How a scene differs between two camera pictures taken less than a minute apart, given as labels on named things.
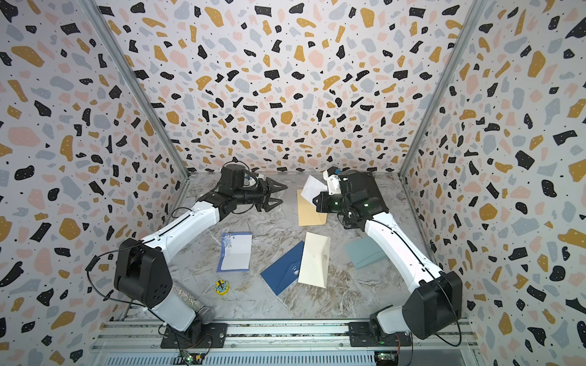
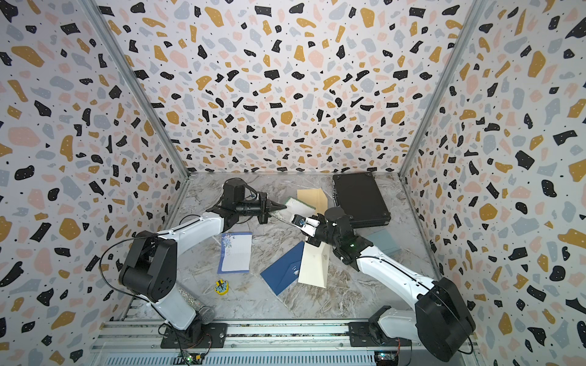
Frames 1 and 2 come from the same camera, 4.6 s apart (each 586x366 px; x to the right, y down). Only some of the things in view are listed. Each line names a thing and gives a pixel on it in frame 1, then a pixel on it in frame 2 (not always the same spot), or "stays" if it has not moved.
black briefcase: x=362 y=192 stays
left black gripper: x=266 y=191 -> x=265 y=207
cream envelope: x=315 y=260 stays
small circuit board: x=189 y=358 stays
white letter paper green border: x=313 y=187 -> x=294 y=207
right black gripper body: x=335 y=204 -> x=323 y=235
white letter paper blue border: x=235 y=252 stays
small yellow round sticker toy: x=221 y=287 stays
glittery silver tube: x=205 y=314 stays
